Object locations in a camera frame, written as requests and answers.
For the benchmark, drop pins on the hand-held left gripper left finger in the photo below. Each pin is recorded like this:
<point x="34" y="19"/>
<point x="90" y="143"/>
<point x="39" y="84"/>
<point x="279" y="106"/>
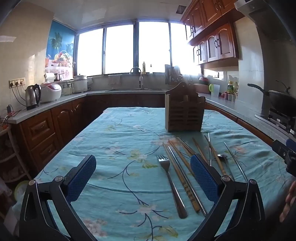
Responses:
<point x="81" y="176"/>

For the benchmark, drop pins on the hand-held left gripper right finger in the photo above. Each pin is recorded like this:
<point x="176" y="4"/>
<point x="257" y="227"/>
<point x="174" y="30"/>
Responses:
<point x="203" y="176"/>

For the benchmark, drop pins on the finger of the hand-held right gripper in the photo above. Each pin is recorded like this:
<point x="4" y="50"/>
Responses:
<point x="281" y="149"/>

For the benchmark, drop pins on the brown wooden chopstick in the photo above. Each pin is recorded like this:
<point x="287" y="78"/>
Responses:
<point x="185" y="145"/>
<point x="200" y="149"/>
<point x="215" y="154"/>
<point x="179" y="154"/>

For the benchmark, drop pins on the wooden utensil holder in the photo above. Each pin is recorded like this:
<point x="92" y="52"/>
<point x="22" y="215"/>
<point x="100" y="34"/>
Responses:
<point x="185" y="115"/>

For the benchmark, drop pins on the person's right hand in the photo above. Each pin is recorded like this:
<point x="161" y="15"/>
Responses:
<point x="290" y="206"/>

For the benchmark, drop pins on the knotted bamboo chopstick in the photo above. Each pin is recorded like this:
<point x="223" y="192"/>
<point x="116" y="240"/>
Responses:
<point x="180" y="177"/>

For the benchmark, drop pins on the steel spoon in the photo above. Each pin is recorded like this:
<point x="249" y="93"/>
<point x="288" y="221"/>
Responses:
<point x="223" y="158"/>

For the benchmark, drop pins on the gas stove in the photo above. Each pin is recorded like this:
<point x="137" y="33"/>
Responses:
<point x="279" y="120"/>

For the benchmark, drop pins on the steel fork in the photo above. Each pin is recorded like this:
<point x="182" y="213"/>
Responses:
<point x="178" y="199"/>

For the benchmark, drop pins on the teal floral tablecloth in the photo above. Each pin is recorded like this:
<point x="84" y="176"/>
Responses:
<point x="115" y="162"/>

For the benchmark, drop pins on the black wok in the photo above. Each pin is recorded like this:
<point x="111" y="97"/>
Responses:
<point x="282" y="99"/>

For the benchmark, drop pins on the white storage rack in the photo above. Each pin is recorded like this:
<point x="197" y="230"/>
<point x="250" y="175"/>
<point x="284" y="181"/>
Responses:
<point x="11" y="157"/>

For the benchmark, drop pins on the row of spice jars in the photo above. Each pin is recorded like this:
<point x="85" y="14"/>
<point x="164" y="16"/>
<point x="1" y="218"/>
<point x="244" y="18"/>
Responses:
<point x="229" y="96"/>

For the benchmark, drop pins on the green label oil bottle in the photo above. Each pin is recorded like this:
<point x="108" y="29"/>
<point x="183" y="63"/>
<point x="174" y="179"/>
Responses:
<point x="229" y="87"/>

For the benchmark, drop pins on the green lidded plastic jug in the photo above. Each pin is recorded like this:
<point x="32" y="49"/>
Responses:
<point x="214" y="90"/>

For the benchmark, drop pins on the white juicer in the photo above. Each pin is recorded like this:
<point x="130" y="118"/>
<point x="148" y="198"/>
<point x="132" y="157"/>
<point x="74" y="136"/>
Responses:
<point x="67" y="89"/>

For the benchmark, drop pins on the pink bowl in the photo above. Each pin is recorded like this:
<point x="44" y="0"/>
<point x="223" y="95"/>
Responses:
<point x="200" y="88"/>

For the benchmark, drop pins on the white and red rice cooker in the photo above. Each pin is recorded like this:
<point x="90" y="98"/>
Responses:
<point x="50" y="92"/>

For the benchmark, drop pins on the white electric pot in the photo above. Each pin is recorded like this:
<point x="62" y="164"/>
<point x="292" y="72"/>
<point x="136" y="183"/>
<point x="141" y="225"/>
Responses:
<point x="80" y="84"/>

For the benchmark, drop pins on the steel electric kettle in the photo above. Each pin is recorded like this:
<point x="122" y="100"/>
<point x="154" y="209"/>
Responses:
<point x="32" y="97"/>

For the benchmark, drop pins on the red lidded pot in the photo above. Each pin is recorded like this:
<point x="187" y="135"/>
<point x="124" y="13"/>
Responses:
<point x="203" y="80"/>

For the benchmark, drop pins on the steel sink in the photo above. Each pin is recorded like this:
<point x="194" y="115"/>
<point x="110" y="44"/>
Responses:
<point x="129" y="90"/>

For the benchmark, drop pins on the small metal pot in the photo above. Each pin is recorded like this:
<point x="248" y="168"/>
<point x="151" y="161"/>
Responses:
<point x="57" y="77"/>

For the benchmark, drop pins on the white dish cloth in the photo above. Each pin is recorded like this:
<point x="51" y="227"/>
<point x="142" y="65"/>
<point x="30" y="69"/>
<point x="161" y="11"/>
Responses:
<point x="114" y="80"/>

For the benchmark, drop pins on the paper towel roll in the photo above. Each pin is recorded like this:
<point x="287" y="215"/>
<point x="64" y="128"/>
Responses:
<point x="49" y="77"/>

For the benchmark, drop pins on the knife and board rack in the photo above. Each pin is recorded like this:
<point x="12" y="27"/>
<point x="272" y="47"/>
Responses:
<point x="172" y="74"/>

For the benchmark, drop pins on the chrome faucet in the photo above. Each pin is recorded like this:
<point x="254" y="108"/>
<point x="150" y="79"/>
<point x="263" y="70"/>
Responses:
<point x="140" y="80"/>

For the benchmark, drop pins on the yellow dish soap bottle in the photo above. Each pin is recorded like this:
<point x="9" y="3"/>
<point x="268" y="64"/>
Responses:
<point x="144" y="68"/>

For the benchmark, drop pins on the range hood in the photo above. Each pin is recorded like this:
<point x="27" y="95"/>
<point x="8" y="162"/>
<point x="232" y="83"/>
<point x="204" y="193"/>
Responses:
<point x="272" y="20"/>

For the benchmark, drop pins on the kitchen window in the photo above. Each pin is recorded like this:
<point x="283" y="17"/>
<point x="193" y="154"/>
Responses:
<point x="120" y="51"/>

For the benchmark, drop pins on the wooden upper cabinets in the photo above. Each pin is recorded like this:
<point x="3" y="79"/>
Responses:
<point x="215" y="34"/>

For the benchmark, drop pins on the wall power sockets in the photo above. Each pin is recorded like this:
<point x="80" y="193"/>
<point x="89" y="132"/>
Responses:
<point x="17" y="82"/>

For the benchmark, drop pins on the tropical fruit wall poster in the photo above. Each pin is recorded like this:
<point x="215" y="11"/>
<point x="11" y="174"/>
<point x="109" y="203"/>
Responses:
<point x="60" y="46"/>

